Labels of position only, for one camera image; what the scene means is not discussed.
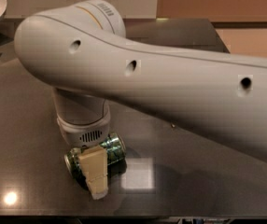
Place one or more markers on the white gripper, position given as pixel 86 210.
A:
pixel 85 134

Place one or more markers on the green soda can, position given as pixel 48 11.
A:
pixel 113 145

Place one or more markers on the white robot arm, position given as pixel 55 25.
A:
pixel 83 53

